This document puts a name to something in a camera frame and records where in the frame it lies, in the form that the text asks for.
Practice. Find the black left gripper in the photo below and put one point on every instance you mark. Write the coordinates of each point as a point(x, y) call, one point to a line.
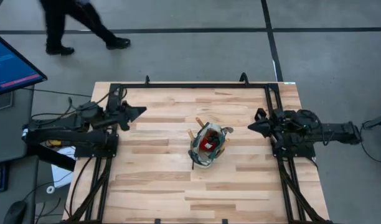
point(119, 113)

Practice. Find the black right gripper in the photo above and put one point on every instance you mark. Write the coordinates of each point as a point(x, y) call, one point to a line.
point(276, 129)

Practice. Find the beige green gardening bag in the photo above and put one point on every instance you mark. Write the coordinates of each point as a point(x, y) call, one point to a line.
point(203, 159)

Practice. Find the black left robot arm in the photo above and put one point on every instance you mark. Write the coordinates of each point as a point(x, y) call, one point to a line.
point(69, 137)

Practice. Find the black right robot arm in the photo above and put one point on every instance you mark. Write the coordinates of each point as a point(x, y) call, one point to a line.
point(321, 132)

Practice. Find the black table clamp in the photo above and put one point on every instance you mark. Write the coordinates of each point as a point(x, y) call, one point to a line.
point(147, 80)
point(224, 221)
point(244, 77)
point(157, 221)

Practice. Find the small white sticker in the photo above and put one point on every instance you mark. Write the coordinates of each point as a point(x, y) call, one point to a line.
point(289, 83)

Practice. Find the red packet white label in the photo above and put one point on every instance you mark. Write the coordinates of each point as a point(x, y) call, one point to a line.
point(207, 145)

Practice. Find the yellow clamp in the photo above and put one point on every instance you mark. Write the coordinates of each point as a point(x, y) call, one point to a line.
point(54, 143)

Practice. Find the black desk support bar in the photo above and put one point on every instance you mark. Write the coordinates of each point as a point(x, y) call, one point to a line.
point(53, 160)

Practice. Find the white paper sheet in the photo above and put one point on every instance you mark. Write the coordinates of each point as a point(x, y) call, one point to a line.
point(61, 174)

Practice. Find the white tape roll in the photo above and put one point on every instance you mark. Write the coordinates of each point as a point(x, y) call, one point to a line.
point(50, 189)

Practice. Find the person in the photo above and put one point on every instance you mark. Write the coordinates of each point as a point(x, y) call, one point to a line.
point(56, 25)

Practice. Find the grey stand leg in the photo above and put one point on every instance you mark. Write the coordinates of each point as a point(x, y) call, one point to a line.
point(380, 121)

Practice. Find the grey desk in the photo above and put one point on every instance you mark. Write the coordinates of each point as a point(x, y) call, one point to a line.
point(10, 130)

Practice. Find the computer monitor blue screen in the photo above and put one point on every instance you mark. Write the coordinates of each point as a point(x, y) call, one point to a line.
point(10, 65)

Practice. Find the black computer mouse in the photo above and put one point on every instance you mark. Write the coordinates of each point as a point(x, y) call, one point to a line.
point(14, 213)

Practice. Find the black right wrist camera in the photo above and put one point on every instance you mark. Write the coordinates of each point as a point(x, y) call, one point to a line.
point(260, 114)

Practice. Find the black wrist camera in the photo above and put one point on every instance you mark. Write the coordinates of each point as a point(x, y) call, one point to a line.
point(125, 125)
point(260, 114)

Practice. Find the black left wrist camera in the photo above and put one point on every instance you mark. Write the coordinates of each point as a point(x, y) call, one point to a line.
point(125, 125)

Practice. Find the black aluminium table frame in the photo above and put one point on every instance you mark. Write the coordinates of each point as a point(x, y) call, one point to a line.
point(193, 85)

